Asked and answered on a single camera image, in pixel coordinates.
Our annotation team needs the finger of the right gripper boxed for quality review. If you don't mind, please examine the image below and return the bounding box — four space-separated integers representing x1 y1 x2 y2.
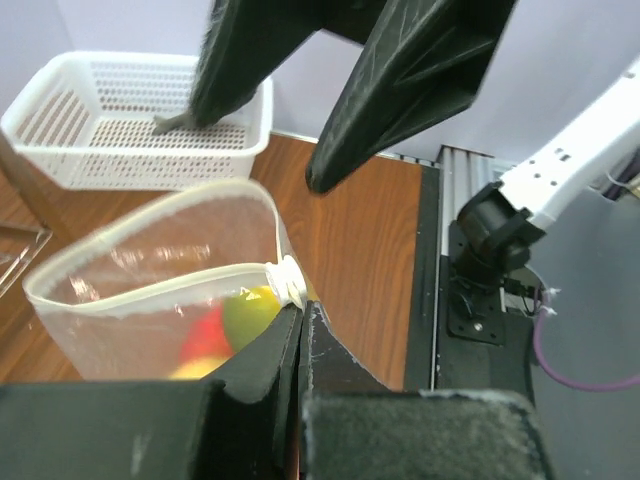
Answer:
189 0 351 126
305 1 515 194

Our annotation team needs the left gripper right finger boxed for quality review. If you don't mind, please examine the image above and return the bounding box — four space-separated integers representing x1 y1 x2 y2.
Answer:
299 301 555 479

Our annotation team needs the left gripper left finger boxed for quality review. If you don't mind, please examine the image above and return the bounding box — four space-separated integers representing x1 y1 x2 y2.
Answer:
1 306 303 479

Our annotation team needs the yellow apple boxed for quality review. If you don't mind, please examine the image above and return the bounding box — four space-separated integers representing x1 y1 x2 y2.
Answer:
169 356 229 380

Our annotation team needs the red apple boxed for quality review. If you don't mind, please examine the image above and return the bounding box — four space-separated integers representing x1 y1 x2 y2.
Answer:
180 306 234 362

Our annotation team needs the yellow lemon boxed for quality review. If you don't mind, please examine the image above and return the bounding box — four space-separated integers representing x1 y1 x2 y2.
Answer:
222 286 281 353

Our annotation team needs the polka dot zip bag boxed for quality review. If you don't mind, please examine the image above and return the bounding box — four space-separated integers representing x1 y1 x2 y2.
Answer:
23 178 312 381

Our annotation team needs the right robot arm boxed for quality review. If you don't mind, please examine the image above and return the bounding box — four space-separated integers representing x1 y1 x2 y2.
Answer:
187 1 639 284

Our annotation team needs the dark grey avocado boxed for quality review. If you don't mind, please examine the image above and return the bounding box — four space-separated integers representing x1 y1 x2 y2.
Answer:
152 111 197 135

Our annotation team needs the white plastic basket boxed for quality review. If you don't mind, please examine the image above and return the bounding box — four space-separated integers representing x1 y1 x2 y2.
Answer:
1 51 273 191

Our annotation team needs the steel dish rack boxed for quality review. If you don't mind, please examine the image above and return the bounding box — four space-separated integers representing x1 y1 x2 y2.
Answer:
1 134 72 298

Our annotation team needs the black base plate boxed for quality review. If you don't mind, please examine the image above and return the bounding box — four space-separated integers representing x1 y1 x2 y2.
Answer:
404 167 534 400

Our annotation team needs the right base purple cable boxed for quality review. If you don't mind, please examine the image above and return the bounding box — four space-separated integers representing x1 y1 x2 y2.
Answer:
532 289 640 392

